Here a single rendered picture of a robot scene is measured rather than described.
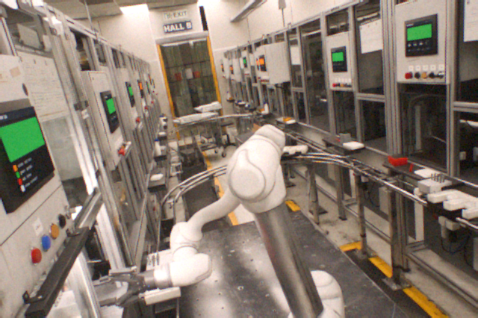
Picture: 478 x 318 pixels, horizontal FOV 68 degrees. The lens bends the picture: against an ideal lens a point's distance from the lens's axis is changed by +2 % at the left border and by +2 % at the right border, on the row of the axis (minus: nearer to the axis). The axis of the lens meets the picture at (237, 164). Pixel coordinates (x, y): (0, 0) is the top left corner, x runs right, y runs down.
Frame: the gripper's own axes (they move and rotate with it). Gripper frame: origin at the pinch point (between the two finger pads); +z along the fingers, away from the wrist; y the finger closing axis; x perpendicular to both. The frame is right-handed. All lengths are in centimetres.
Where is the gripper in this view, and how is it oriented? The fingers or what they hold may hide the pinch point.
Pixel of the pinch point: (100, 292)
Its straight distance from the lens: 146.7
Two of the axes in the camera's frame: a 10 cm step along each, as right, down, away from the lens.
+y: -1.7, -9.5, -2.8
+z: -9.7, 2.1, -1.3
